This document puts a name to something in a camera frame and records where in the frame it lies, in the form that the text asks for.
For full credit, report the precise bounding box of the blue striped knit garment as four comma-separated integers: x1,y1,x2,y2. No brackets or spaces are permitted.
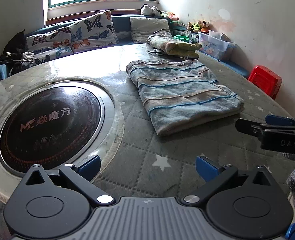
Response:
126,60,244,137

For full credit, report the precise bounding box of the red plastic stool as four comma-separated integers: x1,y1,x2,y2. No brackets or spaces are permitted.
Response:
248,65,282,100

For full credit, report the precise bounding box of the round induction cooktop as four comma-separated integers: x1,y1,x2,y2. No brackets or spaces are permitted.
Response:
0,81,115,177

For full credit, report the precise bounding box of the clear plastic storage bin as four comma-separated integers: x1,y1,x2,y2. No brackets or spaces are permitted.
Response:
198,30,236,61

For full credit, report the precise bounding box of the green plastic basin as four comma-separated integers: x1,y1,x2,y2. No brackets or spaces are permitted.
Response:
173,35,190,43

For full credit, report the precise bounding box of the folded yellow pastel blanket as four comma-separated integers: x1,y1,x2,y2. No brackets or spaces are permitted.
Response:
147,30,202,59

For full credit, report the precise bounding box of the brown monkey plush toy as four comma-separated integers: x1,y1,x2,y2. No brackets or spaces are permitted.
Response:
186,20,210,34

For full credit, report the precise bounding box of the long butterfly print cushion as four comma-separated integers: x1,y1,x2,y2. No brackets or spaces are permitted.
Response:
26,27,73,65

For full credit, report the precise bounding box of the upright butterfly print pillow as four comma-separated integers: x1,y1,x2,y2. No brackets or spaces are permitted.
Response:
69,10,119,54

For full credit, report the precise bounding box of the black bag on sofa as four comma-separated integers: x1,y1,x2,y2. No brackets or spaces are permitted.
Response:
1,30,26,60

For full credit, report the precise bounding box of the grey white plain pillow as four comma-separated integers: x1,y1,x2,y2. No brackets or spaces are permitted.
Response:
130,17,172,43

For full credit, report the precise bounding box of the black white plush toy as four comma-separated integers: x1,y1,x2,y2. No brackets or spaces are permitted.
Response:
141,4,162,16

